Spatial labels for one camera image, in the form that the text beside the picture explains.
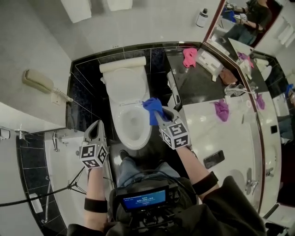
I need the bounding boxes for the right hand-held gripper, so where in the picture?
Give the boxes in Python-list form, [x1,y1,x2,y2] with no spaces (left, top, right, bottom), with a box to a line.
[153,106,192,150]

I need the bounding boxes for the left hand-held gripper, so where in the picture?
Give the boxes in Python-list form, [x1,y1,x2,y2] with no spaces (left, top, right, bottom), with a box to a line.
[79,119,109,170]

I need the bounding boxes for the blue cleaning cloth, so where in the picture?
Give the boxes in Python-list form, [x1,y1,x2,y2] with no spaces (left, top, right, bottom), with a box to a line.
[142,97,166,126]

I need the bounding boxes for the white toilet lid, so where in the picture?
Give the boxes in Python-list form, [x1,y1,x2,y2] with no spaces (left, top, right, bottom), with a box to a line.
[105,66,146,105]

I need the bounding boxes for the person's left forearm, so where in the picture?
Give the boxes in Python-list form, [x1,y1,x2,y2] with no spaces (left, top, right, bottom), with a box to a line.
[83,167,108,231]

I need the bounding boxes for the person's right forearm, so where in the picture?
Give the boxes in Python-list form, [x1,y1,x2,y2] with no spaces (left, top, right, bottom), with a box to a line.
[177,146,219,199]

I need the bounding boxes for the chrome toilet paper holder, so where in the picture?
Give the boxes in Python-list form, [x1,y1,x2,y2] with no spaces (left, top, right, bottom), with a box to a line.
[166,71,183,112]

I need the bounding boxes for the white ceramic toilet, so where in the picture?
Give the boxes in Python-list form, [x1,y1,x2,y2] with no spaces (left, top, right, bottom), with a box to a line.
[99,62,153,150]

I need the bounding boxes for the chrome bathtub faucet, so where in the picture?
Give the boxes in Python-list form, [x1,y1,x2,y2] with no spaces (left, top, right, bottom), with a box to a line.
[52,130,69,153]

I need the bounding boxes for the person's blue jeans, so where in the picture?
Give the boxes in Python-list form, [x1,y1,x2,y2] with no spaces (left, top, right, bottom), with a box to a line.
[117,157,180,187]

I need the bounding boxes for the white bathtub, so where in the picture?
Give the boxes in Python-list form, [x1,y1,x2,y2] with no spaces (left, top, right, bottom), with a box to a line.
[43,130,115,231]

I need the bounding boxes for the purple cloth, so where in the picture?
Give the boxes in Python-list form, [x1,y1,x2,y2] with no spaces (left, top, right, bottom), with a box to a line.
[212,99,230,123]

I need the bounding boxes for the black smartphone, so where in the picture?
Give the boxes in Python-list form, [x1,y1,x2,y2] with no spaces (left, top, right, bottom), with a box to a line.
[203,149,225,169]

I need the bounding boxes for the pink cloth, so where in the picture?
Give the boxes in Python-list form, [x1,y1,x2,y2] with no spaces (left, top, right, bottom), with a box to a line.
[183,47,198,68]

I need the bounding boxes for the marble vanity counter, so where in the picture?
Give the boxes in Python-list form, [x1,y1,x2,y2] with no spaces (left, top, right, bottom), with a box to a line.
[165,42,265,214]

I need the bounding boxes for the clear drinking glass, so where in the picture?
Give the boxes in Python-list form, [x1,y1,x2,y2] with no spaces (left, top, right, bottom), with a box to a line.
[224,83,246,96]

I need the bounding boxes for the chrome shower valve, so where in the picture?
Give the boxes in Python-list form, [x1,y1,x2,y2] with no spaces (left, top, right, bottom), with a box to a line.
[14,124,30,141]

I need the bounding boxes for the chrome grab bar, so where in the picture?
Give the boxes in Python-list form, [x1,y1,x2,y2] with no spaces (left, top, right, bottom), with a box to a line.
[41,176,52,224]

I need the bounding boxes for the chest-mounted monitor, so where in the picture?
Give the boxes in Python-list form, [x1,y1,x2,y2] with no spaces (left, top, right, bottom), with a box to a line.
[114,183,180,226]

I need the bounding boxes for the black light stand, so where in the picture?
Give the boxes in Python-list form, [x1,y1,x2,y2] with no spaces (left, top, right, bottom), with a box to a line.
[0,167,88,207]

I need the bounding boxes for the white soap tray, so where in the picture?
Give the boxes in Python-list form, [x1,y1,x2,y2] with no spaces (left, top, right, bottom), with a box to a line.
[29,193,44,214]

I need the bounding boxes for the chrome sink faucet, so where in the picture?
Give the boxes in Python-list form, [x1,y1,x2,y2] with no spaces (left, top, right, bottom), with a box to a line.
[245,167,260,195]

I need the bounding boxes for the person's black jacket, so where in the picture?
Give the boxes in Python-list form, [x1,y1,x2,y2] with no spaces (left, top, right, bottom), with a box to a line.
[66,175,268,236]

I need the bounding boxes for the white hanging towel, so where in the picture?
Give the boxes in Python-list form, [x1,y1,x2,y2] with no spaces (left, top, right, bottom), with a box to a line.
[107,0,133,12]
[60,0,92,24]

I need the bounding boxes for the beige wall telephone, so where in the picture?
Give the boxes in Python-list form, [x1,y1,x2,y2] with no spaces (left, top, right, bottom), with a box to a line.
[22,69,74,102]

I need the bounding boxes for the wall soap dispenser bottle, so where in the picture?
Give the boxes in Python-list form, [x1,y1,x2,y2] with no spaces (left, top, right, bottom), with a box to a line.
[195,8,208,28]

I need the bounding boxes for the wood-framed wall mirror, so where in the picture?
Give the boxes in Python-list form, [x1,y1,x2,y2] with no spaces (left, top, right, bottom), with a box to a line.
[202,0,295,218]

